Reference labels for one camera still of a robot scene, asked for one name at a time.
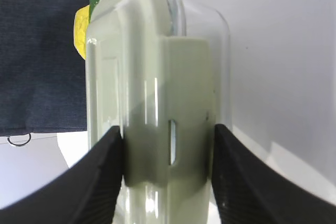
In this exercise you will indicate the navy blue lunch bag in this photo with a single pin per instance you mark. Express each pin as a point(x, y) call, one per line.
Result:
point(43, 86)

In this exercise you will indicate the glass container green lid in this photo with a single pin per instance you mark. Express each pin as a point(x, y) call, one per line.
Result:
point(159, 70)

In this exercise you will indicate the yellow lemon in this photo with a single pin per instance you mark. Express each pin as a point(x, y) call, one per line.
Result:
point(81, 22)

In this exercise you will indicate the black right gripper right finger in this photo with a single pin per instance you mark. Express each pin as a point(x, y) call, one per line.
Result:
point(246, 190)

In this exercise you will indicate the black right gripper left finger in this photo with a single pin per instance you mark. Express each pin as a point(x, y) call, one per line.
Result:
point(86, 193)

